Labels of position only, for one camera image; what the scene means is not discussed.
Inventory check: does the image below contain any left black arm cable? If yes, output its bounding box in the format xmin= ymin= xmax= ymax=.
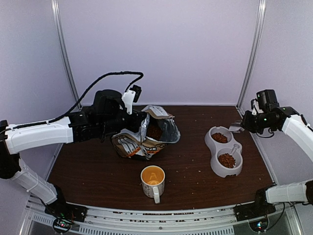
xmin=0 ymin=70 xmax=144 ymax=133

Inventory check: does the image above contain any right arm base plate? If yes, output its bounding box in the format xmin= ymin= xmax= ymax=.
xmin=233 ymin=203 xmax=276 ymax=222

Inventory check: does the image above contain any right circuit board with leds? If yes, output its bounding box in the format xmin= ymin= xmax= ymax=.
xmin=249 ymin=218 xmax=269 ymax=233

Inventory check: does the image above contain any circuit board with leds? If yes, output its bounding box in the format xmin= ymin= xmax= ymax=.
xmin=249 ymin=218 xmax=269 ymax=233
xmin=52 ymin=218 xmax=73 ymax=234

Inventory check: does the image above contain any brown dog food bag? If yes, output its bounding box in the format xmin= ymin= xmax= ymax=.
xmin=111 ymin=105 xmax=180 ymax=161

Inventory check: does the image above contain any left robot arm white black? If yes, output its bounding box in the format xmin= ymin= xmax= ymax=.
xmin=0 ymin=90 xmax=147 ymax=217

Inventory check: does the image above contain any right aluminium corner post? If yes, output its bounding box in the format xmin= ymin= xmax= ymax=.
xmin=236 ymin=0 xmax=267 ymax=113

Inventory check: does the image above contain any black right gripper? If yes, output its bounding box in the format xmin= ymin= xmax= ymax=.
xmin=241 ymin=110 xmax=274 ymax=134

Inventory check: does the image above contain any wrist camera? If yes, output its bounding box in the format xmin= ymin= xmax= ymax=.
xmin=251 ymin=98 xmax=263 ymax=116
xmin=122 ymin=85 xmax=142 ymax=115

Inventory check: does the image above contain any left circuit board with leds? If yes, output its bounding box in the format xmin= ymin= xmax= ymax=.
xmin=52 ymin=218 xmax=73 ymax=234

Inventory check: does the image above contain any aluminium corner post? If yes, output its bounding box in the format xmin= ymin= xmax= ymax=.
xmin=51 ymin=0 xmax=79 ymax=102
xmin=236 ymin=0 xmax=267 ymax=113

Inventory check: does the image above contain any white double pet bowl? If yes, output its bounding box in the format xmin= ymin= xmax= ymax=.
xmin=204 ymin=126 xmax=243 ymax=178

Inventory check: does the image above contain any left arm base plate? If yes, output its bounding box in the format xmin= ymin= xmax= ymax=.
xmin=44 ymin=203 xmax=88 ymax=222

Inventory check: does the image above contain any metal spoon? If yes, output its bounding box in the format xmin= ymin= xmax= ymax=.
xmin=228 ymin=120 xmax=244 ymax=133

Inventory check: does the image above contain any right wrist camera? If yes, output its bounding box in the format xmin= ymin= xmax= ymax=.
xmin=251 ymin=98 xmax=263 ymax=116

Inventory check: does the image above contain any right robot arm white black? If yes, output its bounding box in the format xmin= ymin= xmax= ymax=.
xmin=240 ymin=90 xmax=313 ymax=216

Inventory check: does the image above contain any aluminium front rail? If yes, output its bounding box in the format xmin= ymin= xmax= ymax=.
xmin=18 ymin=195 xmax=304 ymax=235

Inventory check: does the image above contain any left aluminium corner post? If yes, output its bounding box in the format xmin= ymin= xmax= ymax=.
xmin=51 ymin=0 xmax=79 ymax=102

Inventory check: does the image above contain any white mug yellow inside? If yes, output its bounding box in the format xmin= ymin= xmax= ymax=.
xmin=140 ymin=165 xmax=166 ymax=204

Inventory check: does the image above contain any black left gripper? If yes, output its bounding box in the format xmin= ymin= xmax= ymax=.
xmin=99 ymin=108 xmax=146 ymax=135

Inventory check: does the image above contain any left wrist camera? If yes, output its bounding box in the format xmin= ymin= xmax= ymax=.
xmin=122 ymin=85 xmax=142 ymax=115

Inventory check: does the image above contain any brown kibble in bag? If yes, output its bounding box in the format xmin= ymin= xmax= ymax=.
xmin=146 ymin=125 xmax=163 ymax=140

